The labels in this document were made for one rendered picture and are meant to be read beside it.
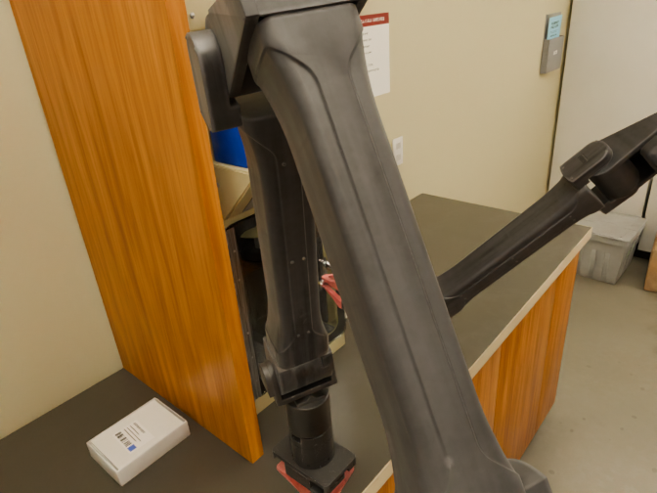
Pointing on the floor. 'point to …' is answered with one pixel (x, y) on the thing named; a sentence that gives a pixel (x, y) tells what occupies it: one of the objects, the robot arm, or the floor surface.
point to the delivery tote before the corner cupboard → (609, 245)
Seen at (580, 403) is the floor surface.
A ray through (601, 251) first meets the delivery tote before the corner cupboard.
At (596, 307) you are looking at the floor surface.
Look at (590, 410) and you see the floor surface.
